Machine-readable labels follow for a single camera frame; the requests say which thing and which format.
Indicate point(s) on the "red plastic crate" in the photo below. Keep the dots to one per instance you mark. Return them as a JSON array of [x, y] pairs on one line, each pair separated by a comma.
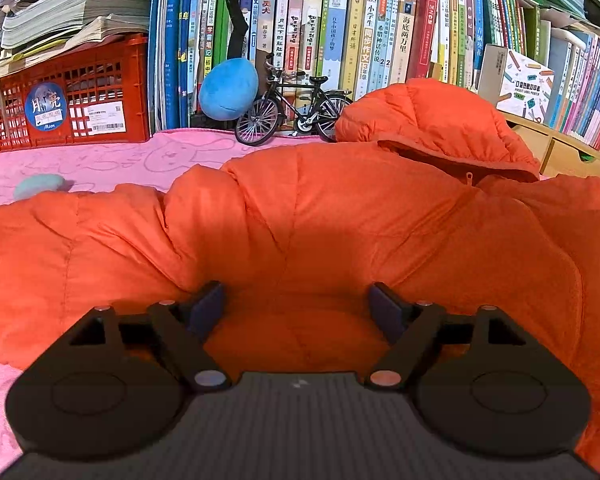
[[110, 85]]

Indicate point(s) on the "white printed box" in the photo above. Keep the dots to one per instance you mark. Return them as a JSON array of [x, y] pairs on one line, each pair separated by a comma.
[[520, 85]]

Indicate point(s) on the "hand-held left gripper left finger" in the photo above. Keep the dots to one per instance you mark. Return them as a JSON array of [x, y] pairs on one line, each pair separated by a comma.
[[207, 310]]

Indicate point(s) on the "small teal grey toy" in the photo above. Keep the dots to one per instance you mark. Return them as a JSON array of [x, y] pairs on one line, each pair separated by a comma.
[[37, 185]]

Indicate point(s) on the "round blue plush ball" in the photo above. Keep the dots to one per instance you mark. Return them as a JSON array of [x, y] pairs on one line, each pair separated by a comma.
[[227, 87]]

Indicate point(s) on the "wooden drawer organizer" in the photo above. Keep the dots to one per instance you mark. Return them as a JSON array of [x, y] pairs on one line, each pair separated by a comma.
[[565, 152]]

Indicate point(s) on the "stack of papers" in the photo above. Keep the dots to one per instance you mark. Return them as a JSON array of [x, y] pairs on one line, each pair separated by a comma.
[[70, 15]]

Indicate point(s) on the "pink rabbit-print blanket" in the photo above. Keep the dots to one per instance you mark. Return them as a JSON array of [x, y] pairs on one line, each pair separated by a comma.
[[105, 165]]

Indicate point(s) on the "orange puffer jacket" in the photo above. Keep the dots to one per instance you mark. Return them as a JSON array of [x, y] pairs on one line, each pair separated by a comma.
[[330, 220]]

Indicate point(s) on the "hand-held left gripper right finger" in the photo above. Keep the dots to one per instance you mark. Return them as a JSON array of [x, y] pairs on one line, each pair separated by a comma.
[[385, 310]]

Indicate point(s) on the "black miniature bicycle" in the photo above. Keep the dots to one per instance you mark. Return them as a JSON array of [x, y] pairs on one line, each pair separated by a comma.
[[280, 110]]

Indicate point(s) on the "row of books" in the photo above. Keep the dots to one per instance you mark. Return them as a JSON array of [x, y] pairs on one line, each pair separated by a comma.
[[365, 40]]

